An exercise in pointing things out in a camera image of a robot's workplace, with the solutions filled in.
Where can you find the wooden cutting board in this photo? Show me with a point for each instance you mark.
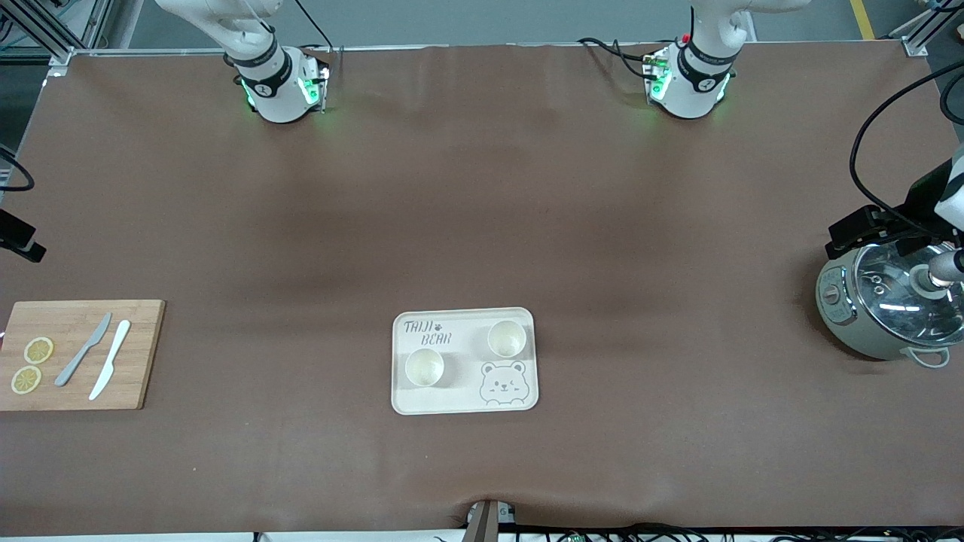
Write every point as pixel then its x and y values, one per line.
pixel 139 354

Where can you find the small grey labelled box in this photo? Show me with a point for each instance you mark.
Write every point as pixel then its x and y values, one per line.
pixel 507 515

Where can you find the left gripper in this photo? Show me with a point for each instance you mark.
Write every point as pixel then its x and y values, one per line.
pixel 920 199

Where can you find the yellow lemon slice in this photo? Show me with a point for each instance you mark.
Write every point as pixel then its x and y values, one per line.
pixel 38 350
pixel 26 380

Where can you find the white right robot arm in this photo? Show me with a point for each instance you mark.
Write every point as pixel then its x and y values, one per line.
pixel 275 94

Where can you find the white plastic knife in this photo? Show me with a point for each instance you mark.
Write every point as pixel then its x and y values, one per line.
pixel 111 357

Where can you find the grey-green electric pot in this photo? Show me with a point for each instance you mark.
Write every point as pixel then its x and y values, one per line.
pixel 843 316

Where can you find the aluminium frame profile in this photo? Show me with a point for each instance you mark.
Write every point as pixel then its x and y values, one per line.
pixel 922 34
pixel 45 30

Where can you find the glass pot lid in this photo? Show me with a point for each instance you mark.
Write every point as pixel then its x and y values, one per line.
pixel 892 301

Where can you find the white plastic cup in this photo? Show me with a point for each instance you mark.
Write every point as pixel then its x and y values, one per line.
pixel 424 368
pixel 506 339

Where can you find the cream bear print tray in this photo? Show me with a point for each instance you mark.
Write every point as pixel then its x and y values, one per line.
pixel 465 391

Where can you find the brown camera mount post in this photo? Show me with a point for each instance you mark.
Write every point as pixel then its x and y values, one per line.
pixel 482 523

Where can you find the brown table mat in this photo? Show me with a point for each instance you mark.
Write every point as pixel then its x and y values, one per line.
pixel 482 188

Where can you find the grey plastic knife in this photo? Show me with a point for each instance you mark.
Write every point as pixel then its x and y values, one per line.
pixel 81 351

